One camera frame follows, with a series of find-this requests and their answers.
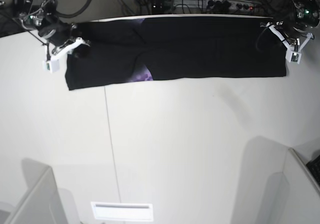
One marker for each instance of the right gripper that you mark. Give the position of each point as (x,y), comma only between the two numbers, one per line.
(61,36)

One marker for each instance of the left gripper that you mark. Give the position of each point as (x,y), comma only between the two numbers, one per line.
(294,34)

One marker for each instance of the black T-shirt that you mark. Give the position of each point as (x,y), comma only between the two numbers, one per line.
(169,48)

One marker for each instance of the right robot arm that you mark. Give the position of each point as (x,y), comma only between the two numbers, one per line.
(43,16)

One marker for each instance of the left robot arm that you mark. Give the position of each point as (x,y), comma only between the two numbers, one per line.
(292,9)

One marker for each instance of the white power strip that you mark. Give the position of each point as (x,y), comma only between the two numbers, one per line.
(232,5)

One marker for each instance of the black keyboard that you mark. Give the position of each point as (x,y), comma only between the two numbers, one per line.
(314,168)

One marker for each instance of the grey partition panel right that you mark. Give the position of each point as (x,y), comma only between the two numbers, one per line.
(296,199)

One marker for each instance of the grey partition panel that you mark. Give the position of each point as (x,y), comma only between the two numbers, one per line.
(296,199)
(42,201)

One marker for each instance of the grey partition panel left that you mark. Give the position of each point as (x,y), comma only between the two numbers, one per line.
(42,201)

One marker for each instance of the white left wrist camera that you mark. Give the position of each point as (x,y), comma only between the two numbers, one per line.
(293,56)

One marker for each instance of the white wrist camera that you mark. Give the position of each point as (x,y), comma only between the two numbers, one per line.
(293,56)
(51,66)

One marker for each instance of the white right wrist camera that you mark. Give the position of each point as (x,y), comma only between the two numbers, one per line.
(51,66)

